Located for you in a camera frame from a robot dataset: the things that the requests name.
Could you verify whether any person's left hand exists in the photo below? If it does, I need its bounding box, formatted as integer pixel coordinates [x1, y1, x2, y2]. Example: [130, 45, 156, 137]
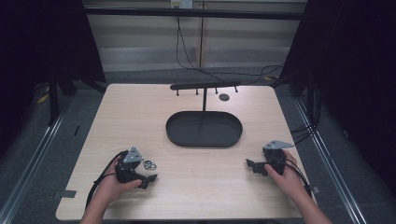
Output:
[92, 156, 143, 207]

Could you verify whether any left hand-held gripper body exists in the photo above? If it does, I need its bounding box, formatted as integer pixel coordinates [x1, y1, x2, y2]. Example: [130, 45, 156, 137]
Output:
[115, 146, 149, 185]

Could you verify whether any black wall cable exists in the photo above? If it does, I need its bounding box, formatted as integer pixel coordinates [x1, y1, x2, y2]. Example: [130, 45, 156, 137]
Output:
[175, 15, 287, 86]

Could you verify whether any hand-held gripper cable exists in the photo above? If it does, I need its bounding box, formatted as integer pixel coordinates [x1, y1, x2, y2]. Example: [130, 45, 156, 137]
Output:
[281, 158, 313, 198]
[85, 149, 129, 210]

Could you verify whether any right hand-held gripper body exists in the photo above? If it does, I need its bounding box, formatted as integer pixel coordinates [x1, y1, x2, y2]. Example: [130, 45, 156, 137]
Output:
[261, 139, 295, 176]

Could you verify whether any left hand-held gripper cable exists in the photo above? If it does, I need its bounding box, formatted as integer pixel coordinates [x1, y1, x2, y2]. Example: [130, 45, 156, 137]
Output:
[85, 149, 129, 210]

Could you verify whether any black metal stand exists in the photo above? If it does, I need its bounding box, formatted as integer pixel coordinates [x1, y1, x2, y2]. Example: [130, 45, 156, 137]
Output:
[47, 71, 108, 127]

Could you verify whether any dark curtain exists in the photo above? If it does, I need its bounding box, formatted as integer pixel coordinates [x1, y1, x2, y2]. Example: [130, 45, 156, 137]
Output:
[0, 0, 106, 157]
[278, 0, 396, 197]

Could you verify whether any person's right hand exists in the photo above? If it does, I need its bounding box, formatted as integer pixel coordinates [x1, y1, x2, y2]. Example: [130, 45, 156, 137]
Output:
[263, 149, 308, 202]

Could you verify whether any white wall socket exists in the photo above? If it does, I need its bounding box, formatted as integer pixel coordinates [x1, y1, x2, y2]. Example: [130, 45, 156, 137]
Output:
[170, 0, 194, 9]

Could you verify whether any black stand with oval tray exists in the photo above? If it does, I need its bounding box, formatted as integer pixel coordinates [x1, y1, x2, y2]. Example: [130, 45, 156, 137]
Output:
[165, 80, 244, 148]

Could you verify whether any yellow floor tape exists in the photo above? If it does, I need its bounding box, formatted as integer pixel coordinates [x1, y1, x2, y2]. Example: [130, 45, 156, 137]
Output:
[35, 92, 50, 105]

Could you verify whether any black horizontal frame bar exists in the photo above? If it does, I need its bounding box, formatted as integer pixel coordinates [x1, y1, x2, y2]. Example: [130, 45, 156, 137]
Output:
[83, 7, 308, 21]

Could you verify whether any right hand-held gripper cable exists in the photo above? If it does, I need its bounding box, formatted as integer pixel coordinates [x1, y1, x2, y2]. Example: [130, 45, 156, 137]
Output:
[281, 158, 313, 198]

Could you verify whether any bundle of black floor cables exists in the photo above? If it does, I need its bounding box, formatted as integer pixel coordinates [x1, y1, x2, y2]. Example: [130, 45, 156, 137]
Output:
[290, 82, 323, 145]

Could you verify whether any metal floor rail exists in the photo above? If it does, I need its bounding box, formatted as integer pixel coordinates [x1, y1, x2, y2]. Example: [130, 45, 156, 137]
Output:
[292, 96, 370, 224]
[0, 92, 76, 224]

